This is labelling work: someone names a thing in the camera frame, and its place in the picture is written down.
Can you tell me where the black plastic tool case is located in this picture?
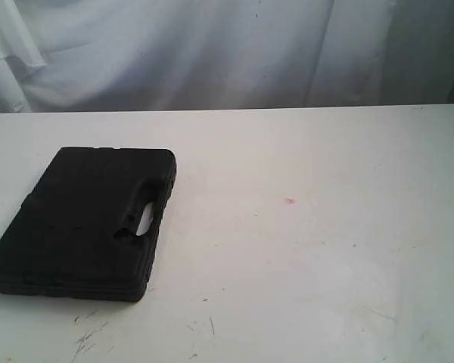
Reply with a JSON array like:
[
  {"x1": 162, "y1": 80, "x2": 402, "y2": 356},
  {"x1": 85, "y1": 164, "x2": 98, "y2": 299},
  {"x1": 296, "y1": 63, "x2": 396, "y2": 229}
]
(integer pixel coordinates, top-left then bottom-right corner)
[{"x1": 0, "y1": 147, "x2": 176, "y2": 302}]

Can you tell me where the white backdrop curtain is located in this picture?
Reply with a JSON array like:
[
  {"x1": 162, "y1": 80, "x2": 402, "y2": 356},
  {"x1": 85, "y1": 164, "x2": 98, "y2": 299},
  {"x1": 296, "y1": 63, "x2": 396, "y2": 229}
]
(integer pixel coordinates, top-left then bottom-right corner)
[{"x1": 0, "y1": 1, "x2": 454, "y2": 113}]

